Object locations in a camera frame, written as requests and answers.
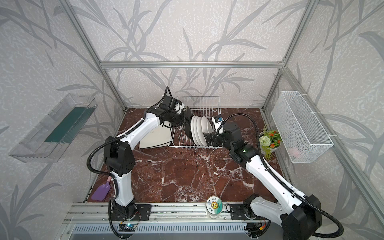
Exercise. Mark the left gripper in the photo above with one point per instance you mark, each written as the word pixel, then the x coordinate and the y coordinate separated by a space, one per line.
pixel 186 115

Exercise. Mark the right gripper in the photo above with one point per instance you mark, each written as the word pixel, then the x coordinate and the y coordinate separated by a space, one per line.
pixel 208 139

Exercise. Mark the black square plate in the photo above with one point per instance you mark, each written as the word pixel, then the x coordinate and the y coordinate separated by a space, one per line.
pixel 187 126

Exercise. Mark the round white plate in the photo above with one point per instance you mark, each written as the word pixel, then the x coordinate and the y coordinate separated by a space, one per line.
pixel 201 134
pixel 207 128
pixel 197 130
pixel 193 128

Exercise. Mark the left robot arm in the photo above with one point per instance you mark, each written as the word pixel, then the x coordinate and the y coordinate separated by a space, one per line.
pixel 118 151

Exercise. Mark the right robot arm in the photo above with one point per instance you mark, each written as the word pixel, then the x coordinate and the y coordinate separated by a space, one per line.
pixel 299 215

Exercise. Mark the potted artificial plant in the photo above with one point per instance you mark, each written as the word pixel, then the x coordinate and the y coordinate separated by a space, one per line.
pixel 269 140

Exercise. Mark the right circuit board wiring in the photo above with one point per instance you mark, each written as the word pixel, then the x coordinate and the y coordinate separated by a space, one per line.
pixel 255 229

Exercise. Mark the green sponge mat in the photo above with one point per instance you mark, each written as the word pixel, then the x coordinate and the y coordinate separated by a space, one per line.
pixel 70 126

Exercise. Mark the left circuit board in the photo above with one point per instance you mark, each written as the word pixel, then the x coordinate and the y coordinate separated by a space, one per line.
pixel 128 226

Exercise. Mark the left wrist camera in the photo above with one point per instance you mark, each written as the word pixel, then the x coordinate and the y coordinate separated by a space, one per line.
pixel 179 107

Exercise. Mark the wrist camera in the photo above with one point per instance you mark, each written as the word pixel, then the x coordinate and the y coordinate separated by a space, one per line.
pixel 179 107
pixel 217 121

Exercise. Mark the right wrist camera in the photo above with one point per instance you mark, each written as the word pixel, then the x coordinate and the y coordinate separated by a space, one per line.
pixel 217 121

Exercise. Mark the white wire dish rack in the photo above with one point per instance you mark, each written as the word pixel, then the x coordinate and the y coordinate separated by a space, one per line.
pixel 200 107

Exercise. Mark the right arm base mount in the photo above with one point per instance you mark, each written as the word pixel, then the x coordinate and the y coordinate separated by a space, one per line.
pixel 237 213

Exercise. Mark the white mesh wall basket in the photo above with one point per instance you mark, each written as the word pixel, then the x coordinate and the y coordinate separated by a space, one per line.
pixel 304 137

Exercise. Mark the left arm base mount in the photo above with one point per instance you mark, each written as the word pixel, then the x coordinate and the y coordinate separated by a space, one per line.
pixel 139 212

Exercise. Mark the clear plastic wall shelf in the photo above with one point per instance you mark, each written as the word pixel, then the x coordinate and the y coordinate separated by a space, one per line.
pixel 33 149

